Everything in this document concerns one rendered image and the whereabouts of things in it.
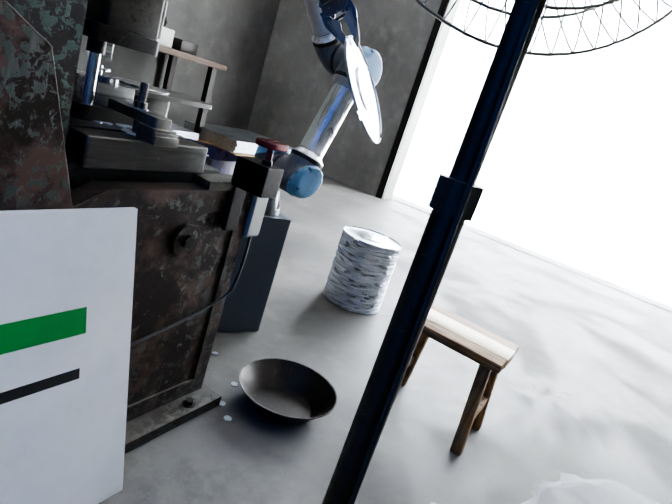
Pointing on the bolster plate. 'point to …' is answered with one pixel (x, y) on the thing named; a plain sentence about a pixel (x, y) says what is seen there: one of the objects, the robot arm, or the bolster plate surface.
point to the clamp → (146, 120)
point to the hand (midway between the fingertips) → (352, 43)
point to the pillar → (91, 78)
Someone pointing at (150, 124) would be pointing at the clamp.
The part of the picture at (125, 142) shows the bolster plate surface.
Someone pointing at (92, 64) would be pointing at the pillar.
